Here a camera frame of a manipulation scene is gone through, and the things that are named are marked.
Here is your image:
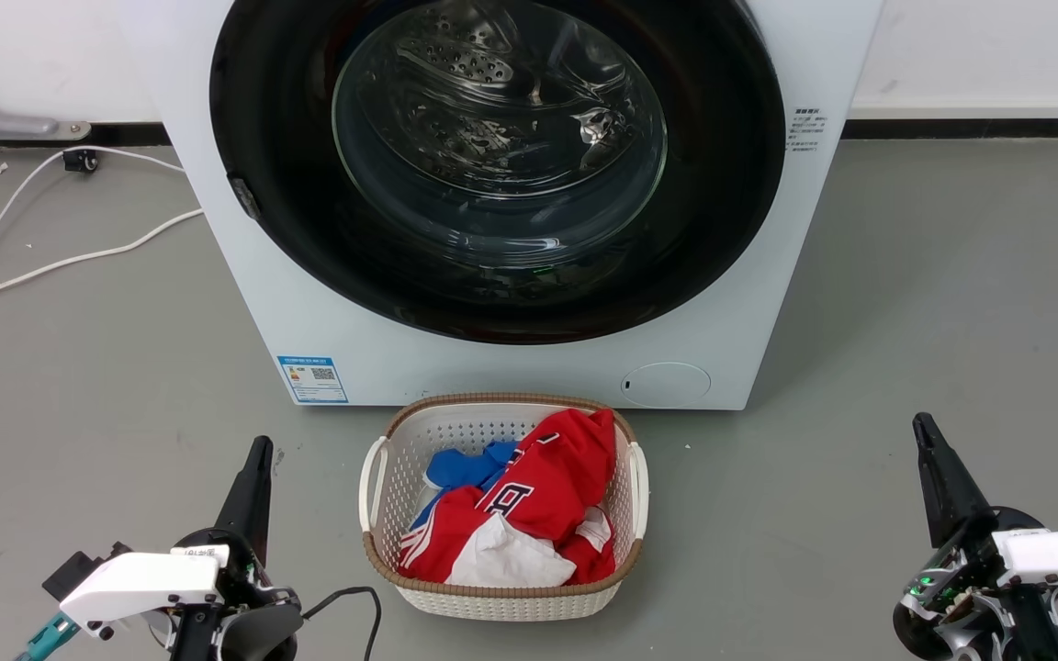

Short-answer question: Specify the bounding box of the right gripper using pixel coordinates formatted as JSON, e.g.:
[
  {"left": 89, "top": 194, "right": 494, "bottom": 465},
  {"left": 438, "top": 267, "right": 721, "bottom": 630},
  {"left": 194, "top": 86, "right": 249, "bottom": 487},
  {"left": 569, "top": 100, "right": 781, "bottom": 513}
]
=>
[{"left": 891, "top": 412, "right": 1058, "bottom": 661}]

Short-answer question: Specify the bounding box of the black round washer door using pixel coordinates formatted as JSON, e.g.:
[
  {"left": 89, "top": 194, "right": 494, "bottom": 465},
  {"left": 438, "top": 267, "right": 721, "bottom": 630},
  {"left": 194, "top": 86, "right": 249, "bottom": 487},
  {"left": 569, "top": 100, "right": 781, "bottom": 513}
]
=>
[{"left": 209, "top": 0, "right": 786, "bottom": 346}]

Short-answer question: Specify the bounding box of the steel washer drum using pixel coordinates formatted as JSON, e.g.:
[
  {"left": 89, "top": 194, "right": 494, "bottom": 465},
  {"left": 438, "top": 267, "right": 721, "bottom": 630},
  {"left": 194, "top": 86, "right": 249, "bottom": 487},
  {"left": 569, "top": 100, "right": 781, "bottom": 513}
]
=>
[{"left": 334, "top": 0, "right": 669, "bottom": 199}]

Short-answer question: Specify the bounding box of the round white filter cover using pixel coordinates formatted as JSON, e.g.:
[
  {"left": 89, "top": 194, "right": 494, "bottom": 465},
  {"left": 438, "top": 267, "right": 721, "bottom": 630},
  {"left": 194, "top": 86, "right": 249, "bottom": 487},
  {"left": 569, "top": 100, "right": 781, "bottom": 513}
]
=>
[{"left": 621, "top": 361, "right": 713, "bottom": 409}]

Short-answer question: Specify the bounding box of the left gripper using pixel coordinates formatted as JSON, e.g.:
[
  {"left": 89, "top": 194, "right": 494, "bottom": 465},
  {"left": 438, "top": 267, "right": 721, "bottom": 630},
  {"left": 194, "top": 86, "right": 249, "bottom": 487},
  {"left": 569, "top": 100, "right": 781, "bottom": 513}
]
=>
[{"left": 169, "top": 436, "right": 306, "bottom": 661}]

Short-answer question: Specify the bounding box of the blue garment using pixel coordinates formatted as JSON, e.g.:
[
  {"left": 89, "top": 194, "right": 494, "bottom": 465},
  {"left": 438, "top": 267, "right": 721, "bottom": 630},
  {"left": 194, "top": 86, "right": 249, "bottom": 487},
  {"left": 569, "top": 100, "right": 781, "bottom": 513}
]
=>
[{"left": 409, "top": 440, "right": 522, "bottom": 532}]

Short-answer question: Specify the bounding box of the blue energy label sticker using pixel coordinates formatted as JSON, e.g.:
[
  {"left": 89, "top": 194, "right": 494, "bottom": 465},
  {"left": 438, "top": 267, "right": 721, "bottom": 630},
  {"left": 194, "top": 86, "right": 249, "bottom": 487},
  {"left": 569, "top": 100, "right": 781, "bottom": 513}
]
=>
[{"left": 277, "top": 355, "right": 350, "bottom": 405}]

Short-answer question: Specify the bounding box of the teal cable connector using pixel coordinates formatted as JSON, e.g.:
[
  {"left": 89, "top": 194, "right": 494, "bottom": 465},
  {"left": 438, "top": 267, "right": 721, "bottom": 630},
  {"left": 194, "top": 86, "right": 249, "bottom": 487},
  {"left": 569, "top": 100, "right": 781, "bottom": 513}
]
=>
[{"left": 17, "top": 612, "right": 82, "bottom": 661}]

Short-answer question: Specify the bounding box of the small text sticker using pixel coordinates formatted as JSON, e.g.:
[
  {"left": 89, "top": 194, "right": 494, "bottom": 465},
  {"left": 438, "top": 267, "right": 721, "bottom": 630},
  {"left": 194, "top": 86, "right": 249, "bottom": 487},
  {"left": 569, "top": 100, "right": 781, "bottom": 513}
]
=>
[{"left": 785, "top": 105, "right": 830, "bottom": 153}]

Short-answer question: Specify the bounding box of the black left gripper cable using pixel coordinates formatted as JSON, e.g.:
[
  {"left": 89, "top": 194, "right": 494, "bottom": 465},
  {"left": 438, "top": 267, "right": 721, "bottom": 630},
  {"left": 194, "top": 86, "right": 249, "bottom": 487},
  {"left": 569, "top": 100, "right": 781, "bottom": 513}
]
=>
[{"left": 301, "top": 586, "right": 384, "bottom": 661}]

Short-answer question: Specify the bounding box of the white plastic laundry basket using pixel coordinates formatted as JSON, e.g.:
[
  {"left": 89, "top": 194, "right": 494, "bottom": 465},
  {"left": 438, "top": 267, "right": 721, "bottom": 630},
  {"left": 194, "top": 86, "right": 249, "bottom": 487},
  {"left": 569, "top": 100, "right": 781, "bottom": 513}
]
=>
[{"left": 358, "top": 393, "right": 650, "bottom": 622}]

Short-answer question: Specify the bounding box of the white garment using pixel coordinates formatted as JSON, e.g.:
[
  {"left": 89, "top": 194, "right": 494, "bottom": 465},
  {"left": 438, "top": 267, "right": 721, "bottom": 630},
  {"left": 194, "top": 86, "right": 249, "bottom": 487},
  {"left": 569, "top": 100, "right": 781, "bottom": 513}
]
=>
[{"left": 445, "top": 510, "right": 579, "bottom": 589}]

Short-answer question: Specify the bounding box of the white front-load washing machine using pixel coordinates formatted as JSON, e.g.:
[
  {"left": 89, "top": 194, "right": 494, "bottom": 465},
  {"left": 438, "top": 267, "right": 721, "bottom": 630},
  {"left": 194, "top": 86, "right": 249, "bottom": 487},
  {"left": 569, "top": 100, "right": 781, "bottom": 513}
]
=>
[{"left": 120, "top": 0, "right": 885, "bottom": 411}]

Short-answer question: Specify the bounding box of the red sports jersey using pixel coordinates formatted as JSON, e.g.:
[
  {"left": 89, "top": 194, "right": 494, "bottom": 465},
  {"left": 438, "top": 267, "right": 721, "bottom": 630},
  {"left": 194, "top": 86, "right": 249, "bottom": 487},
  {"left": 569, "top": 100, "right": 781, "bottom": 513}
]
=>
[{"left": 398, "top": 409, "right": 619, "bottom": 587}]

